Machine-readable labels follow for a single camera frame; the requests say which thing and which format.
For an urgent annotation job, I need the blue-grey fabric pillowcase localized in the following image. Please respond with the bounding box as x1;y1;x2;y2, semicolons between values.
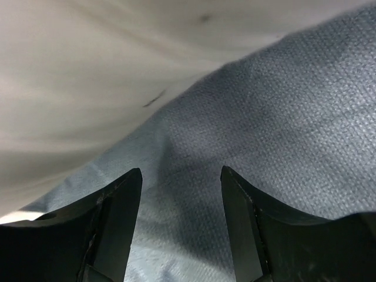
26;4;375;281

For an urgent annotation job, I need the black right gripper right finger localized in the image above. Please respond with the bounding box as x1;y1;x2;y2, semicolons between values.
220;166;375;281

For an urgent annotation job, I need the white pillow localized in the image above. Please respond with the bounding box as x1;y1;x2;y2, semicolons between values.
1;1;366;223

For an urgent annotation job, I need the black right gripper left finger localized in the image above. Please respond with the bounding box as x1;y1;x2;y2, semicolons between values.
1;169;142;281

